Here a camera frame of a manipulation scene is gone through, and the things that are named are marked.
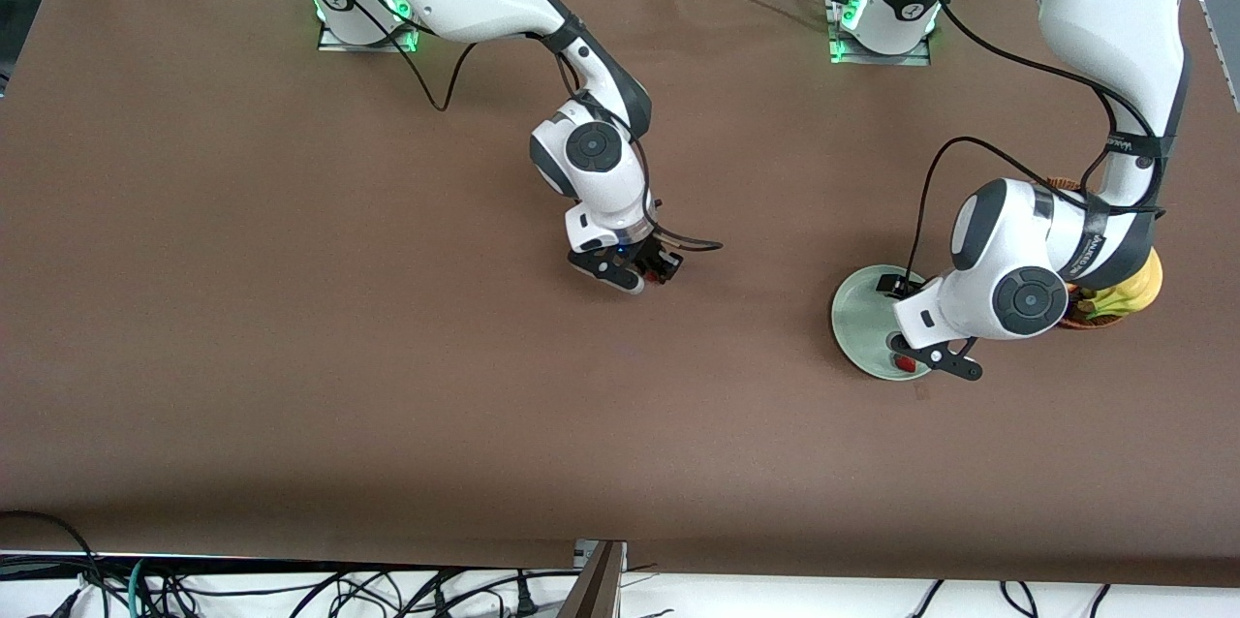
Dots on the red strawberry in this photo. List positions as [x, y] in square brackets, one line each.
[662, 277]
[905, 365]

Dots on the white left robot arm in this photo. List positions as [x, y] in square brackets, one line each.
[1114, 17]

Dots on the pale green round plate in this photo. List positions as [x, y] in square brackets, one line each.
[857, 327]

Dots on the brown wicker basket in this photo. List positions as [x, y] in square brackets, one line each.
[1090, 322]

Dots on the yellow banana bunch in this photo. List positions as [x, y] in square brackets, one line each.
[1143, 284]

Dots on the brown table cover sheet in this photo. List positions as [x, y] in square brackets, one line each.
[291, 308]

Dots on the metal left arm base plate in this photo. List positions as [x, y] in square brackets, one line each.
[882, 59]

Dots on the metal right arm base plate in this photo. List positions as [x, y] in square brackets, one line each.
[334, 45]

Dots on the aluminium frame post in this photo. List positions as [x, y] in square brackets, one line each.
[596, 589]

